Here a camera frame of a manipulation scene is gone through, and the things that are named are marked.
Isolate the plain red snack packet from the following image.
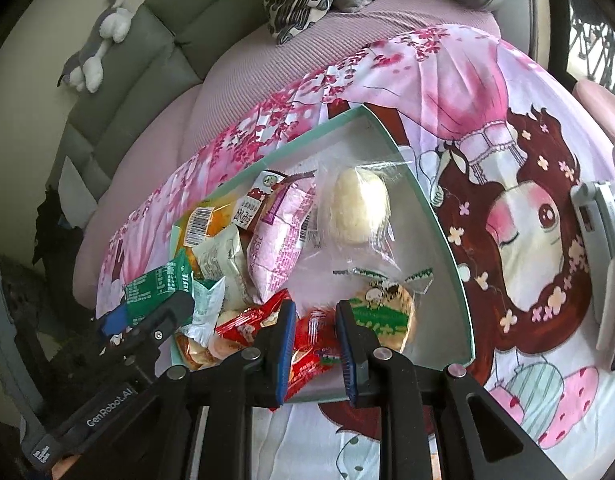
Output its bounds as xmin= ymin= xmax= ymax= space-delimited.
xmin=288 ymin=307 xmax=351 ymax=401

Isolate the silver white snack packet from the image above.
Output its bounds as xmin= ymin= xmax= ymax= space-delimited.
xmin=194 ymin=224 xmax=248 ymax=306

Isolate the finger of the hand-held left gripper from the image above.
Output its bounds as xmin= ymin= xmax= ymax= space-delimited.
xmin=98 ymin=306 xmax=138 ymax=361
xmin=132 ymin=290 xmax=196 ymax=357

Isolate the pink snack packet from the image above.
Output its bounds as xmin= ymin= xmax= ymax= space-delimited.
xmin=250 ymin=175 xmax=318 ymax=306

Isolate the orange yellow snack packet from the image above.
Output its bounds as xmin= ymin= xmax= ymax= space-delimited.
xmin=175 ymin=310 xmax=238 ymax=372

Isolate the pink sofa cover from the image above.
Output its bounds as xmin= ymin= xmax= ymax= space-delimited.
xmin=72 ymin=0 xmax=503 ymax=306

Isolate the grey white flip device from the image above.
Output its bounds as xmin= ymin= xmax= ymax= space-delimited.
xmin=571 ymin=180 xmax=615 ymax=331

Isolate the red white candy packet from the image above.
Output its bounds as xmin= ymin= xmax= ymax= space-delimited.
xmin=234 ymin=170 xmax=288 ymax=231

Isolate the printed blanket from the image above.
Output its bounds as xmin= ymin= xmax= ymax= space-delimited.
xmin=95 ymin=24 xmax=615 ymax=480

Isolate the black clothing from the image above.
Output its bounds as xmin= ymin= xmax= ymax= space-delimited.
xmin=32 ymin=187 xmax=91 ymax=266

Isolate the green labelled cracker packet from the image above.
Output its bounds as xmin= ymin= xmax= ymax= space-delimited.
xmin=332 ymin=266 xmax=434 ymax=353

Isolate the round white rice cake packet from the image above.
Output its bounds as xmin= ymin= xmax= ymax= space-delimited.
xmin=315 ymin=160 xmax=405 ymax=281

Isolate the black folding chair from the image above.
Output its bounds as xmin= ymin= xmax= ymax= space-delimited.
xmin=570 ymin=10 xmax=615 ymax=81

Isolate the grey white plush toy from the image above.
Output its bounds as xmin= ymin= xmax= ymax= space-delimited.
xmin=58 ymin=0 xmax=134 ymax=93

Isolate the yellow cake packet with barcode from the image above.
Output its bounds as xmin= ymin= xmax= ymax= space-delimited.
xmin=180 ymin=202 xmax=238 ymax=251

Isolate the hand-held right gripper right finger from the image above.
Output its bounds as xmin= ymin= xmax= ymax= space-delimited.
xmin=335 ymin=300 xmax=563 ymax=480

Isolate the teal shallow box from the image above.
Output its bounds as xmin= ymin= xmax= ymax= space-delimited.
xmin=168 ymin=105 xmax=475 ymax=406

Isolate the dark door frame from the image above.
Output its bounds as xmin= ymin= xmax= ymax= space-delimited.
xmin=542 ymin=0 xmax=574 ymax=77

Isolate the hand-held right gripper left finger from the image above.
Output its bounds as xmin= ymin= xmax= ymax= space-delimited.
xmin=88 ymin=300 xmax=298 ymax=480

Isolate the pink stool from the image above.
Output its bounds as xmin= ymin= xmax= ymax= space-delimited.
xmin=572 ymin=80 xmax=615 ymax=136

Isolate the dark green snack packet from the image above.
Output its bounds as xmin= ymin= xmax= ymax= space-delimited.
xmin=124 ymin=250 xmax=194 ymax=322

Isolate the light green snack packet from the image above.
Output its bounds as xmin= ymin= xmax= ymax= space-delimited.
xmin=186 ymin=277 xmax=227 ymax=347

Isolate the light teal pillow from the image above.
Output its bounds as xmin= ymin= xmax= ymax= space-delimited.
xmin=58 ymin=155 xmax=96 ymax=228

